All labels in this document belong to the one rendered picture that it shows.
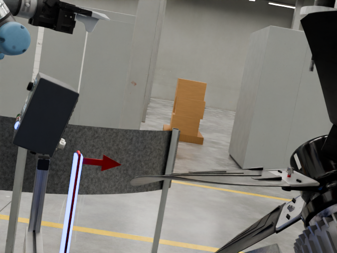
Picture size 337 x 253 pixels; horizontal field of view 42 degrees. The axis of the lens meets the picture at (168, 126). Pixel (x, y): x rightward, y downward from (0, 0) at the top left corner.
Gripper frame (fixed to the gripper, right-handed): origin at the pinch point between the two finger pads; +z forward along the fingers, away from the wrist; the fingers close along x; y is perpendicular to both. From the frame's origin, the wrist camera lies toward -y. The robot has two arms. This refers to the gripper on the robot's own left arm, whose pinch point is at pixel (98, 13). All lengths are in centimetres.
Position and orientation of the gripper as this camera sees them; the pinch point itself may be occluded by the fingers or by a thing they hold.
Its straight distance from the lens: 137.4
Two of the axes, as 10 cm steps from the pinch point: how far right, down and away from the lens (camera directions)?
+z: 7.6, 0.5, 6.4
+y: -2.5, 9.4, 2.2
